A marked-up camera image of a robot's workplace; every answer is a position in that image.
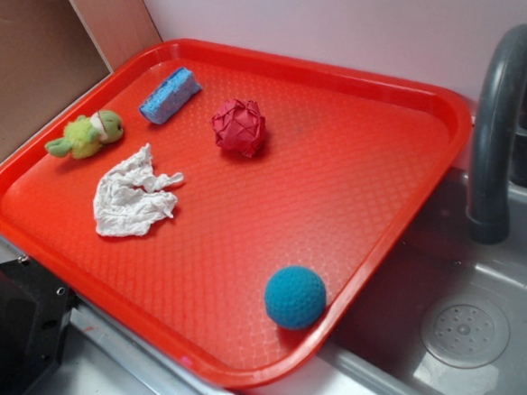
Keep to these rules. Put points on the grey toy faucet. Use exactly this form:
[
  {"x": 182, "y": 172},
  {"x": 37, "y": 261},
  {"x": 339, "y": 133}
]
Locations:
[{"x": 499, "y": 151}]

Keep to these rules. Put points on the grey plastic sink basin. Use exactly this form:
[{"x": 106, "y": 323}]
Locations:
[{"x": 376, "y": 348}]

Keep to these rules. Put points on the red crumpled paper ball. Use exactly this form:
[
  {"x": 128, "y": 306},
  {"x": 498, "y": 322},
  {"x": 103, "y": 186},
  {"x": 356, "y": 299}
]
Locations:
[{"x": 239, "y": 126}]

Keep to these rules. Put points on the green plush toy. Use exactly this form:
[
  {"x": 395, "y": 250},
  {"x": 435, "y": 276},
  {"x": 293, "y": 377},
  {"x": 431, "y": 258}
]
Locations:
[{"x": 87, "y": 135}]

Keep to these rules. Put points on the round sink drain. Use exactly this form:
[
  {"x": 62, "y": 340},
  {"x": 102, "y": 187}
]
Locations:
[{"x": 465, "y": 331}]

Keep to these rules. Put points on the blue dimpled ball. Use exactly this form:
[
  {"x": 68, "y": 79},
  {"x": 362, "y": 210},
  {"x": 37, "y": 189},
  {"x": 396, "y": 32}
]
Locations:
[{"x": 295, "y": 297}]

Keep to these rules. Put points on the red plastic tray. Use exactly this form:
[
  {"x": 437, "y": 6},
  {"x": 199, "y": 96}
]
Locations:
[{"x": 347, "y": 161}]

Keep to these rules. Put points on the blue sponge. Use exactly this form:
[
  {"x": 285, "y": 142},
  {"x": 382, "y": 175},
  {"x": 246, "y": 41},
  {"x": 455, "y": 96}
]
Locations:
[{"x": 170, "y": 96}]

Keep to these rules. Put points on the white crumpled cloth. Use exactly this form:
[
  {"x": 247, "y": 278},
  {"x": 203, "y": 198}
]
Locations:
[{"x": 131, "y": 198}]

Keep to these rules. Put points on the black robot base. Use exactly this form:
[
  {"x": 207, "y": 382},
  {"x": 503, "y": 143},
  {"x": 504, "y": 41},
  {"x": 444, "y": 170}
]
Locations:
[{"x": 34, "y": 313}]

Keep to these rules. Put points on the brown cardboard panel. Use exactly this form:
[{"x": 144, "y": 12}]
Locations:
[{"x": 54, "y": 51}]

